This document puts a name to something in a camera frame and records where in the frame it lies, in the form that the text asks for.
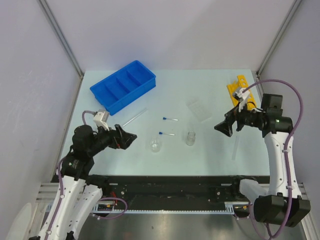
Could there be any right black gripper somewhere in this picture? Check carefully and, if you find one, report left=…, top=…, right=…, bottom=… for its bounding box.
left=214, top=99, right=266, bottom=137

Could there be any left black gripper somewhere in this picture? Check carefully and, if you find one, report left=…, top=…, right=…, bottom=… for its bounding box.
left=88, top=121, right=137, bottom=156

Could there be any blue capped test tube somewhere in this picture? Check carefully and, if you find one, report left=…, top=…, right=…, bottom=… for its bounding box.
left=162, top=117, right=179, bottom=122
left=158, top=131, right=175, bottom=136

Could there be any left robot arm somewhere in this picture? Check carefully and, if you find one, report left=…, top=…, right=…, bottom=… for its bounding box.
left=33, top=124, right=137, bottom=240

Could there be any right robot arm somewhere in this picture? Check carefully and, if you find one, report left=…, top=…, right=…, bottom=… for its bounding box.
left=214, top=93, right=311, bottom=227

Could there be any clear plastic well plate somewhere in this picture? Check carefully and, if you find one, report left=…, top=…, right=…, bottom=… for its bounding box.
left=186, top=99, right=212, bottom=123

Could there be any clear glass flask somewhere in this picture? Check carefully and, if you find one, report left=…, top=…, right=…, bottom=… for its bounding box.
left=149, top=131, right=163, bottom=153

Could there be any clear glass bottle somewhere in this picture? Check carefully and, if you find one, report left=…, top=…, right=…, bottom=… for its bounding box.
left=186, top=131, right=196, bottom=146

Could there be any yellow test tube rack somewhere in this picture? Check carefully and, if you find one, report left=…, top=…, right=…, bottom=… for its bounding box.
left=226, top=75, right=257, bottom=110

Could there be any blue divided plastic bin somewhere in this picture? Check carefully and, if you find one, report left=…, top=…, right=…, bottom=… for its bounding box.
left=90, top=60, right=156, bottom=116

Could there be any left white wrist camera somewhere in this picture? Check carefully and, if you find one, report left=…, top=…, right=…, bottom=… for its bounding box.
left=93, top=109, right=110, bottom=131

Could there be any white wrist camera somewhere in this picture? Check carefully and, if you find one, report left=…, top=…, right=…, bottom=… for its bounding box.
left=93, top=109, right=110, bottom=131
left=232, top=87, right=250, bottom=113

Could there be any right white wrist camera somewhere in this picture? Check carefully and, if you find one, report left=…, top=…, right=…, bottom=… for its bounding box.
left=232, top=87, right=250, bottom=113

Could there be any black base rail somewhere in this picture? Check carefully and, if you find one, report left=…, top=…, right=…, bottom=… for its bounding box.
left=100, top=175, right=270, bottom=212

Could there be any aluminium frame rail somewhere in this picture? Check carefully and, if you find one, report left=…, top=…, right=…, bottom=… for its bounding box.
left=34, top=182, right=88, bottom=203

